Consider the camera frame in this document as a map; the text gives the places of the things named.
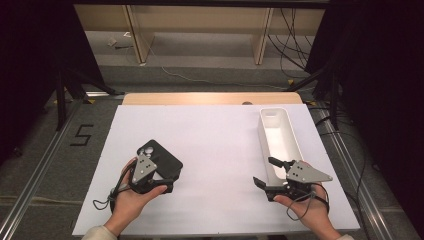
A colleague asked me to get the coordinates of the black floor cable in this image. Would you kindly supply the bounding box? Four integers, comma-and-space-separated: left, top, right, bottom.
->
314, 111, 369, 240

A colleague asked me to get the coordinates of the wooden table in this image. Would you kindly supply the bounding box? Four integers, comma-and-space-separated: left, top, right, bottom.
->
121, 91, 304, 107

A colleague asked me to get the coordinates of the aluminium floor rail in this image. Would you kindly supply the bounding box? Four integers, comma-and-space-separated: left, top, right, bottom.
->
0, 99, 85, 240
312, 105, 396, 240

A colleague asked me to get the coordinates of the bundle of black cables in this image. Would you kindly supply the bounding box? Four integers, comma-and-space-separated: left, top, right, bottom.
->
267, 8, 316, 80

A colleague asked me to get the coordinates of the white floor cable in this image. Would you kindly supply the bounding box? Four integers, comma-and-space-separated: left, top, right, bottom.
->
142, 31, 292, 92

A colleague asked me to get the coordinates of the white plastic bin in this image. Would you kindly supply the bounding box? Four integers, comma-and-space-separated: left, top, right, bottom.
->
257, 106, 305, 187

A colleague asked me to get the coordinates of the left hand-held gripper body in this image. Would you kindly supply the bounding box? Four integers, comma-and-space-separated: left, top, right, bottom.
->
129, 155, 175, 195

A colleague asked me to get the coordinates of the black wrist strap cord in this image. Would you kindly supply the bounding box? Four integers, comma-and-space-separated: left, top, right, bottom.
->
285, 189, 331, 222
92, 159, 138, 212

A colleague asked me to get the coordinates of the light wooden shelf unit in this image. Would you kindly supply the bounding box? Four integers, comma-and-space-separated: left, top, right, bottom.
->
73, 4, 326, 66

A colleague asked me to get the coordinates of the person's left hand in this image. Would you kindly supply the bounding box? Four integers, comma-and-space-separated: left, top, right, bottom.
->
105, 157, 169, 235

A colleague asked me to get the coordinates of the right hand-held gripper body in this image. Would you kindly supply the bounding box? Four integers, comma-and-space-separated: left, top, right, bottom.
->
265, 160, 334, 203

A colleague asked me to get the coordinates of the white table sheet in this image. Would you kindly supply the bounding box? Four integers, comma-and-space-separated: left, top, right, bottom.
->
72, 103, 361, 237

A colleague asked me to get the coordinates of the black curtain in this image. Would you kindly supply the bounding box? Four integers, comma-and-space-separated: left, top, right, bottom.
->
304, 0, 424, 231
0, 0, 105, 164

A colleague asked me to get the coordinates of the black metal stand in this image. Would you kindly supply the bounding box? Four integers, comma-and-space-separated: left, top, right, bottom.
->
283, 64, 342, 132
54, 64, 126, 132

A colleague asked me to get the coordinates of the person's right hand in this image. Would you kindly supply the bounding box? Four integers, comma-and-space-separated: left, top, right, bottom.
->
273, 181, 335, 235

